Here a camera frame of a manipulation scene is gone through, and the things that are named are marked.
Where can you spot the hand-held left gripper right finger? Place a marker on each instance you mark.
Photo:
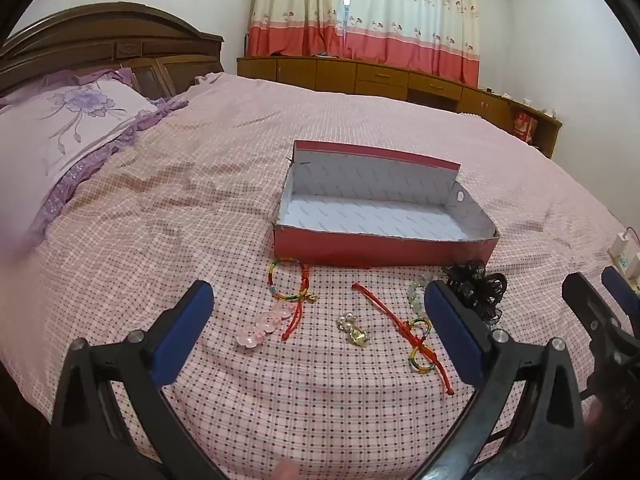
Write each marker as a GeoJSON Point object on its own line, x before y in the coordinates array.
{"type": "Point", "coordinates": [450, 330]}

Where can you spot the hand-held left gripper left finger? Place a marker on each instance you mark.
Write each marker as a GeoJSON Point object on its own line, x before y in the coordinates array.
{"type": "Point", "coordinates": [182, 330]}

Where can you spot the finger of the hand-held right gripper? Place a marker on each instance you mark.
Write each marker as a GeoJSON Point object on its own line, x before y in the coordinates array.
{"type": "Point", "coordinates": [587, 300]}
{"type": "Point", "coordinates": [620, 290]}

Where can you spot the black lace hair scrunchie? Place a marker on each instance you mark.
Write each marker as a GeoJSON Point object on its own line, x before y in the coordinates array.
{"type": "Point", "coordinates": [480, 285]}

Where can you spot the red cardboard box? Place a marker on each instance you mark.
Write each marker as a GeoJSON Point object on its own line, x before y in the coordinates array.
{"type": "Point", "coordinates": [380, 210]}

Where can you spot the white power strip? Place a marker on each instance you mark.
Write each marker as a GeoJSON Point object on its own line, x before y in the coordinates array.
{"type": "Point", "coordinates": [627, 260]}

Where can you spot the pink checked blanket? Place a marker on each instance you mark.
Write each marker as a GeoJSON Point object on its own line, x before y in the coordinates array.
{"type": "Point", "coordinates": [210, 160]}

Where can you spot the red gift bag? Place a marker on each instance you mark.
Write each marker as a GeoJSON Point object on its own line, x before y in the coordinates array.
{"type": "Point", "coordinates": [523, 127]}

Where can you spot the purple floral pillow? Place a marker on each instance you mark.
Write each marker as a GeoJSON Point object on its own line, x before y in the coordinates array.
{"type": "Point", "coordinates": [75, 120]}

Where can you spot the long wooden cabinet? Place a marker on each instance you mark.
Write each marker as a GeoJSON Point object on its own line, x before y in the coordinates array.
{"type": "Point", "coordinates": [380, 77]}

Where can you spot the brown wooden headboard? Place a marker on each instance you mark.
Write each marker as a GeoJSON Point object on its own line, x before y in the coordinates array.
{"type": "Point", "coordinates": [100, 35]}

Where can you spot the cream and red curtain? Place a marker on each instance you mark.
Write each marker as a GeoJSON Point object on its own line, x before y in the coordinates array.
{"type": "Point", "coordinates": [295, 5]}
{"type": "Point", "coordinates": [415, 15]}

